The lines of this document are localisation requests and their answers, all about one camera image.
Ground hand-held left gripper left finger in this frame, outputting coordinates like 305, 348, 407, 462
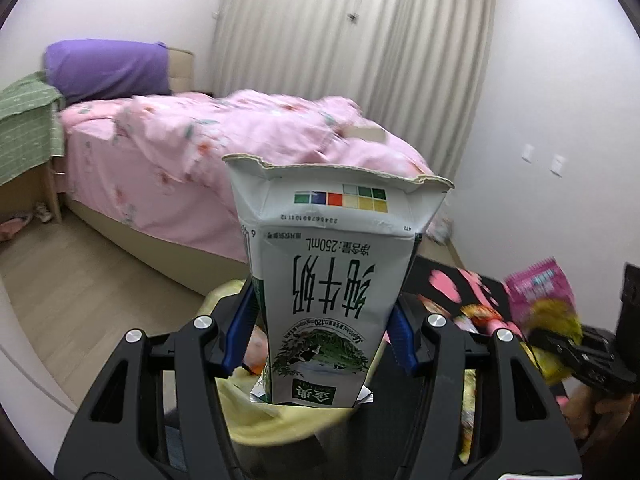
54, 277, 263, 480

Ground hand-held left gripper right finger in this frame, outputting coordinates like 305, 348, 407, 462
387, 295, 586, 480

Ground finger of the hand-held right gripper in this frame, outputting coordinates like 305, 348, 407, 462
529, 327, 617, 377

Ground yellow snack packet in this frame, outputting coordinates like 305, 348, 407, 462
525, 300, 584, 387

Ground pink foil snack packet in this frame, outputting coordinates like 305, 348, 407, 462
502, 257, 576, 331

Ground white milk carton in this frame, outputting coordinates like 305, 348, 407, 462
222, 152, 456, 408

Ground yellow plastic bin bag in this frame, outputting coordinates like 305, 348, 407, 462
197, 280, 478, 466

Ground black trash bin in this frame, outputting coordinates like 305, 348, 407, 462
235, 405, 431, 480

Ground person's right hand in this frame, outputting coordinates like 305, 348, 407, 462
565, 385, 609, 441

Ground red paper cup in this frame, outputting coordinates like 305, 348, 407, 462
460, 302, 521, 341

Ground white plastic bag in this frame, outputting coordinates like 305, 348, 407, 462
432, 215, 454, 247

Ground person's jeans leg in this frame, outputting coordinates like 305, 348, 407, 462
162, 407, 184, 466

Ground pink floral duvet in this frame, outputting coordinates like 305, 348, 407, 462
115, 89, 436, 261

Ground cardboard box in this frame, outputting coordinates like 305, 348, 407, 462
342, 125, 388, 144

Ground bed with pink sheet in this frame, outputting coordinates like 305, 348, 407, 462
57, 90, 436, 297

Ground pink slipper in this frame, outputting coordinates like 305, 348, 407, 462
0, 212, 33, 242

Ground wooden nightstand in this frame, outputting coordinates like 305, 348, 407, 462
0, 157, 63, 241

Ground beige headboard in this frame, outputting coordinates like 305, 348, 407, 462
167, 45, 196, 96

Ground green checked cloth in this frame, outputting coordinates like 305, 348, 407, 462
0, 71, 66, 188

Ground purple pillow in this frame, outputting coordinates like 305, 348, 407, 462
42, 40, 173, 106

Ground beige pleated curtains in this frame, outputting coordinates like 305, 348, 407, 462
210, 0, 496, 186

